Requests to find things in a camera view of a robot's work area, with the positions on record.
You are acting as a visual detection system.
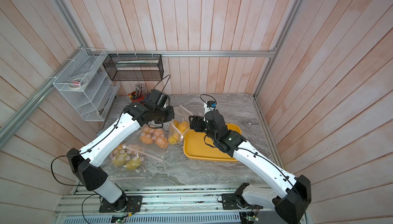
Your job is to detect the clear zipper bag pink dots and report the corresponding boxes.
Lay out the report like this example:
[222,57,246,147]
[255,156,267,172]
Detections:
[168,105,193,145]

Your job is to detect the clear zipper bag pink zip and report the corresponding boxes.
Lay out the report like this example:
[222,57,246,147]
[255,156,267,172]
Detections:
[106,144,147,178]

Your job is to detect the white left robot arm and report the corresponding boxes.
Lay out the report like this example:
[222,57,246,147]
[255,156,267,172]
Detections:
[67,89,175,212]

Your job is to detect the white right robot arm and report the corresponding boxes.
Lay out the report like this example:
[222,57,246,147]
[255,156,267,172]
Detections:
[189,110,312,224]

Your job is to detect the red pen cup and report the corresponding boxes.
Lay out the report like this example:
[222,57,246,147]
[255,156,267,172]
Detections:
[131,96,145,102]

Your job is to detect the yellow plastic tray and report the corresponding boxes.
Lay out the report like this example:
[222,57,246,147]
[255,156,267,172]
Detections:
[183,128,237,163]

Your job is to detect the tape roll on shelf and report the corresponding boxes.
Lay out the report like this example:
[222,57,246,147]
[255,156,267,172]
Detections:
[67,77,89,91]

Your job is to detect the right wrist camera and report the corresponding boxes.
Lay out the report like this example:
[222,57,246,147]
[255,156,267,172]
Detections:
[204,100,217,114]

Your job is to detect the black mesh wall basket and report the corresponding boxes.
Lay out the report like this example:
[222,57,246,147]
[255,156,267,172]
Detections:
[103,54,164,81]

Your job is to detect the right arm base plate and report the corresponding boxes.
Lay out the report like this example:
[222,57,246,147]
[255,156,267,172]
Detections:
[218,183,255,210]

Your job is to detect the white wire shelf rack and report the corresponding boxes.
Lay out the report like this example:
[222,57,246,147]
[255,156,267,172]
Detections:
[53,48,119,122]

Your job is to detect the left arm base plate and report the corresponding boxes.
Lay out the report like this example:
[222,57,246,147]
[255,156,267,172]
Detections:
[99,193,143,214]

